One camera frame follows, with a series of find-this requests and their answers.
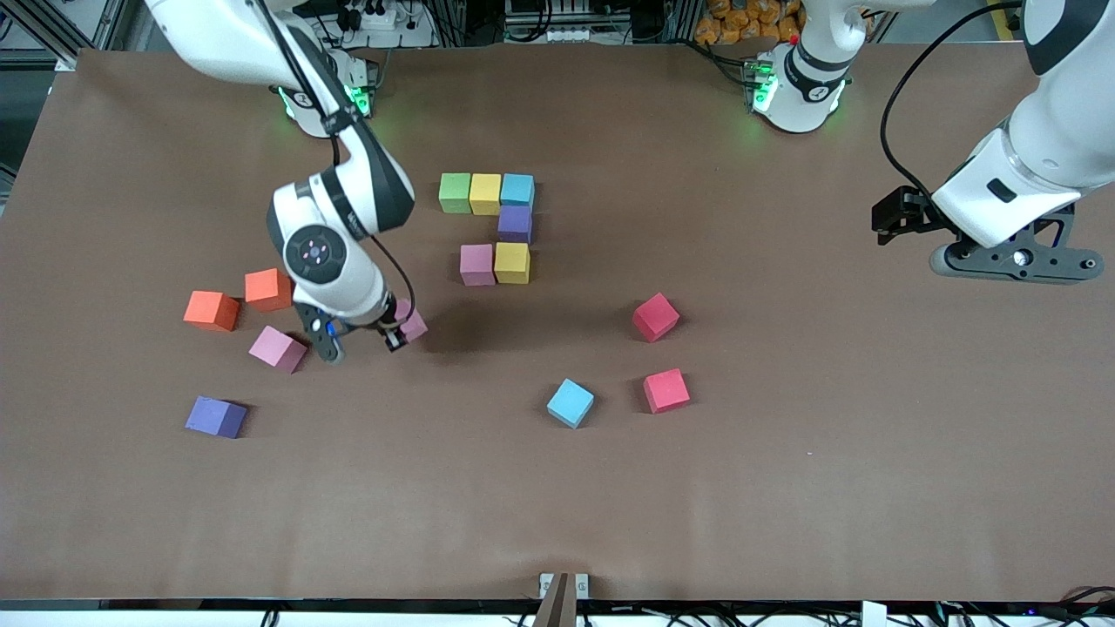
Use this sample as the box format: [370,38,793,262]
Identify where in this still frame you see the pink foam cube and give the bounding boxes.
[248,325,309,374]
[459,244,497,287]
[394,299,429,343]

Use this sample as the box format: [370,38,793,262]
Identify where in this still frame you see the yellow foam cube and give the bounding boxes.
[494,242,532,286]
[470,172,503,216]

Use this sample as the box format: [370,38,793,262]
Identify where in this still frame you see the green foam cube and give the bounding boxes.
[438,172,473,215]

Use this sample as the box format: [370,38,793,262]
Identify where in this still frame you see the purple foam cube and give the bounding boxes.
[184,396,248,440]
[497,205,534,245]

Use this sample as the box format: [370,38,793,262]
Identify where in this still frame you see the orange foam cube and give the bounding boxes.
[183,290,240,333]
[244,267,294,313]

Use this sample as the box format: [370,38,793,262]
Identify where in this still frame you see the bag of orange items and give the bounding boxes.
[694,0,807,46]

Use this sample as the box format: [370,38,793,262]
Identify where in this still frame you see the red foam cube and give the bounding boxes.
[632,292,681,343]
[643,368,692,415]

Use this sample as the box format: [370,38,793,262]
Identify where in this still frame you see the brown paper table cover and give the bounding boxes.
[0,39,1115,606]

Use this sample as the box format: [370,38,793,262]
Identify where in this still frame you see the white power strip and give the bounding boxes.
[344,0,410,31]

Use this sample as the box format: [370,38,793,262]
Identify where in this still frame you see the grey control box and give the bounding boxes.
[503,0,663,43]

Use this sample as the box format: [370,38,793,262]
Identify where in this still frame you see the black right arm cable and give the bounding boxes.
[370,233,417,325]

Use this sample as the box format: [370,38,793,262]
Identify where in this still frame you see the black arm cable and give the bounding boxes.
[880,0,1024,206]
[370,233,417,325]

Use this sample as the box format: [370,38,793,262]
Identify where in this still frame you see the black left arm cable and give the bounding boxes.
[880,0,1024,206]

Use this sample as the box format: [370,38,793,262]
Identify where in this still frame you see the aluminium frame profile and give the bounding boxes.
[17,0,132,71]
[1041,0,1115,175]

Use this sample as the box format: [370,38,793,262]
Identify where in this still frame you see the grey metal camera bracket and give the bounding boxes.
[538,571,591,627]

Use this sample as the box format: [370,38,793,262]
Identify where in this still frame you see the black cable loop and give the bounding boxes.
[1058,585,1115,615]

